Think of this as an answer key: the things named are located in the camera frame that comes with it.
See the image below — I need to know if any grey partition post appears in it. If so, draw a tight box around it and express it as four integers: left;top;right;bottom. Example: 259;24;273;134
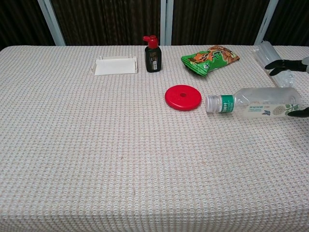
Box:
37;0;66;46
253;0;279;46
159;0;174;46

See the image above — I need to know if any beige cloth-covered table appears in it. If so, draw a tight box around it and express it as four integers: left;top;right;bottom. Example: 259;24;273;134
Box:
0;45;309;232

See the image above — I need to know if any clear plastic sleeve pack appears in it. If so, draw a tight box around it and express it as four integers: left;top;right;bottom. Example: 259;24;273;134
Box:
253;41;295;88

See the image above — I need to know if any green orange snack bag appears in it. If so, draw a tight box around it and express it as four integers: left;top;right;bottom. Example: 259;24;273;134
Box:
181;45;240;78

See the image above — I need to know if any small black red bottle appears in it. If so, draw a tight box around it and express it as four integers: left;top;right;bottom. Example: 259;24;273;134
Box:
142;35;163;73

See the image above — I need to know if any clear plastic bottle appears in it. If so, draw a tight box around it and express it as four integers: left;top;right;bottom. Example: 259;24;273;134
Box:
212;87;304;119

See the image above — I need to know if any dark brown partition panel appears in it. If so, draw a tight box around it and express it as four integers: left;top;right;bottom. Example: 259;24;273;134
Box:
0;0;56;50
172;0;270;46
50;0;161;46
263;0;309;47

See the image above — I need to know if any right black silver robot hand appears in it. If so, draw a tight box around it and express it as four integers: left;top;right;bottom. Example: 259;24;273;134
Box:
265;57;309;118

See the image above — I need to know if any red round plastic disc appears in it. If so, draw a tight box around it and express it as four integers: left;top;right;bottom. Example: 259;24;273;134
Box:
165;84;202;111

